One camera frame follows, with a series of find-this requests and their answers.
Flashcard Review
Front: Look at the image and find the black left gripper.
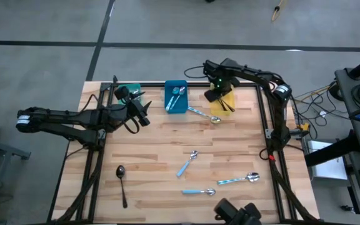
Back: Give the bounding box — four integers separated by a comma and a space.
104, 85, 153, 128

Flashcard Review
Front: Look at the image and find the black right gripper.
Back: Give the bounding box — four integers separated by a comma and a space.
202, 57, 241, 103

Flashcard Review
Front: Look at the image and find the black metal spoon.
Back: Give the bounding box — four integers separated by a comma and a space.
217, 98, 229, 113
222, 98, 236, 113
116, 164, 129, 209

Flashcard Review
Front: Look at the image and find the teal translucent plastic bin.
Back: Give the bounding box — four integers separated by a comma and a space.
116, 82, 143, 106

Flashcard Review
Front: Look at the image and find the yellow translucent plastic bin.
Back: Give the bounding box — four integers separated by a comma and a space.
209, 81, 236, 116

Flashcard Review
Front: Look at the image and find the blue plastic bin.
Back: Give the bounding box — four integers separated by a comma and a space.
164, 79, 189, 115

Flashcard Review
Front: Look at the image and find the grey workbench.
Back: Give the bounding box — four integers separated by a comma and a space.
304, 49, 360, 225

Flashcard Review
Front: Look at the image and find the black device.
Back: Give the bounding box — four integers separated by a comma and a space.
213, 197, 263, 225

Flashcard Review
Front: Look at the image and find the white box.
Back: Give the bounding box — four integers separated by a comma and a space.
306, 139, 349, 181

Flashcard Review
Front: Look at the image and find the grey side table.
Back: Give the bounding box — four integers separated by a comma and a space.
0, 134, 32, 225

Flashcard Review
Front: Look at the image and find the black aluminium table frame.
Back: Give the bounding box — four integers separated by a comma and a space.
47, 74, 321, 225

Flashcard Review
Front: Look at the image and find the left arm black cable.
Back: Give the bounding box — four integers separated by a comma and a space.
122, 117, 141, 135

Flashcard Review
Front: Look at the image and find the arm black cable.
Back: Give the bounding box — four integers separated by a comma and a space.
122, 117, 141, 135
183, 64, 206, 79

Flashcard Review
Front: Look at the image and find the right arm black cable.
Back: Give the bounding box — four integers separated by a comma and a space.
183, 64, 206, 79

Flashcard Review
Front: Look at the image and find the yellow floor cable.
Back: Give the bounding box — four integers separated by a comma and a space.
271, 0, 289, 23

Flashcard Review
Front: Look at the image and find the floor cable bundle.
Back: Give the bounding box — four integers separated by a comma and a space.
291, 81, 339, 128

